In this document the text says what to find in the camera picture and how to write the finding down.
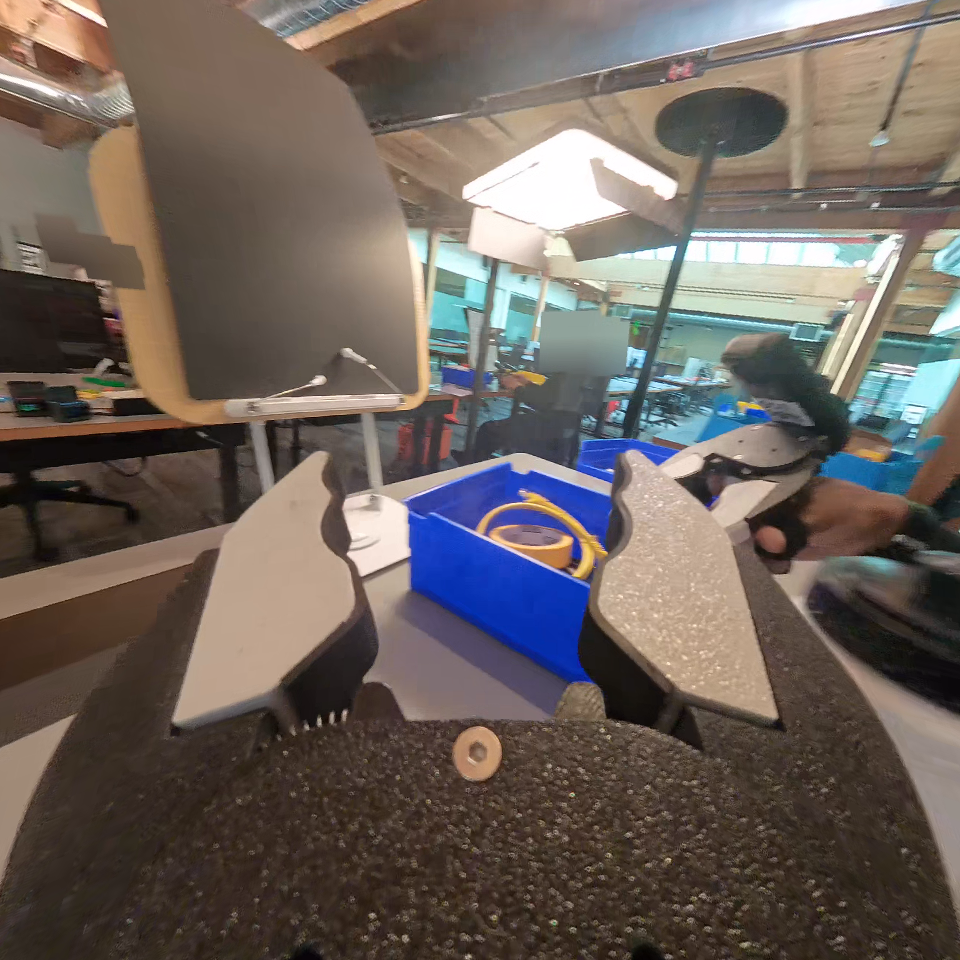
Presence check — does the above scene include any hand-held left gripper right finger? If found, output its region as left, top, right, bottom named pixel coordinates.
left=579, top=450, right=780, bottom=729

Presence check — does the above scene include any black wood-edged panel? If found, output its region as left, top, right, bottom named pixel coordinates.
left=88, top=0, right=430, bottom=425

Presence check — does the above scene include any softbox light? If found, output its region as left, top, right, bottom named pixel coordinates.
left=462, top=129, right=680, bottom=264

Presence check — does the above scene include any person's right hand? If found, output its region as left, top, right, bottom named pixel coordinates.
left=753, top=480, right=912, bottom=575

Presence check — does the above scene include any wooden post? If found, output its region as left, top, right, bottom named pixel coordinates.
left=817, top=225, right=931, bottom=399

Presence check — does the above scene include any yellow tape roll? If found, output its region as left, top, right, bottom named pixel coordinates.
left=489, top=525, right=580, bottom=579

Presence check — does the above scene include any blue plastic bin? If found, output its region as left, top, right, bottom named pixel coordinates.
left=405, top=461, right=624, bottom=682

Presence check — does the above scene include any black office chair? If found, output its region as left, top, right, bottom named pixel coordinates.
left=0, top=450, right=140, bottom=564

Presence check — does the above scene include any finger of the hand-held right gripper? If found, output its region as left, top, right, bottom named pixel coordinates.
left=660, top=423, right=815, bottom=481
left=708, top=480, right=781, bottom=545

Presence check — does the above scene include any silver spiral air duct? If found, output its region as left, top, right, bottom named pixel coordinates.
left=0, top=63, right=136, bottom=125

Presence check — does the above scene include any white panel stand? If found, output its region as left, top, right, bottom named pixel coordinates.
left=225, top=347, right=410, bottom=554

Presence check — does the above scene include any wooden desk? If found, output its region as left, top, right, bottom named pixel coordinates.
left=0, top=375, right=459, bottom=459

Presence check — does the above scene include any black floor lamp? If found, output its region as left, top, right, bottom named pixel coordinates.
left=621, top=87, right=789, bottom=444

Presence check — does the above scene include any black device with green display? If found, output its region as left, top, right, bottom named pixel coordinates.
left=7, top=381, right=80, bottom=421

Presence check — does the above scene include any black monitor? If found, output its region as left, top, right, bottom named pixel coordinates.
left=0, top=268, right=127, bottom=370

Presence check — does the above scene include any small blue bin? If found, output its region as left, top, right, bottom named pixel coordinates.
left=577, top=438, right=680, bottom=485

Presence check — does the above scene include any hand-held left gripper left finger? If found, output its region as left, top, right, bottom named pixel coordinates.
left=172, top=450, right=378, bottom=732

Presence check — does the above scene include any yellow cable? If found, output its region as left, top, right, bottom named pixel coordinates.
left=476, top=489, right=609, bottom=580

